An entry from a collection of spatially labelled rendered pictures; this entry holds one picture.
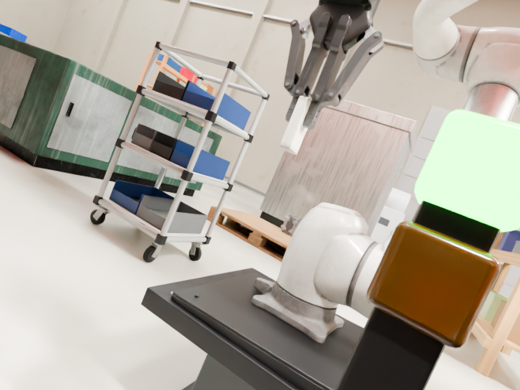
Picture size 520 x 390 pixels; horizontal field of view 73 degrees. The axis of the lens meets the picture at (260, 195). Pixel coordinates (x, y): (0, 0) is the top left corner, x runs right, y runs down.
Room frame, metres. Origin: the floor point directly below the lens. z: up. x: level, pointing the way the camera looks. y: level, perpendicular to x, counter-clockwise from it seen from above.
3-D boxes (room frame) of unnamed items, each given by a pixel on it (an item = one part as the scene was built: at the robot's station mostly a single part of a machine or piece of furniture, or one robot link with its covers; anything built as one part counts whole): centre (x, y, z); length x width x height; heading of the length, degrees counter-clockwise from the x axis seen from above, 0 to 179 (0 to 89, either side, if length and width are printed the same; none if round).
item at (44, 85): (3.65, 1.89, 0.40); 1.97 x 1.80 x 0.80; 154
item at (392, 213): (6.43, -2.29, 0.63); 0.64 x 0.57 x 1.26; 155
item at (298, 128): (0.46, -0.01, 0.68); 0.03 x 0.01 x 0.07; 154
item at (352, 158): (4.93, -0.91, 0.92); 1.42 x 1.10 x 1.83; 66
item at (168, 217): (1.87, 0.48, 0.50); 0.54 x 0.42 x 1.00; 64
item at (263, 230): (3.22, -0.28, 0.16); 1.13 x 0.78 x 0.32; 63
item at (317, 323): (0.82, -0.18, 0.35); 0.22 x 0.18 x 0.06; 62
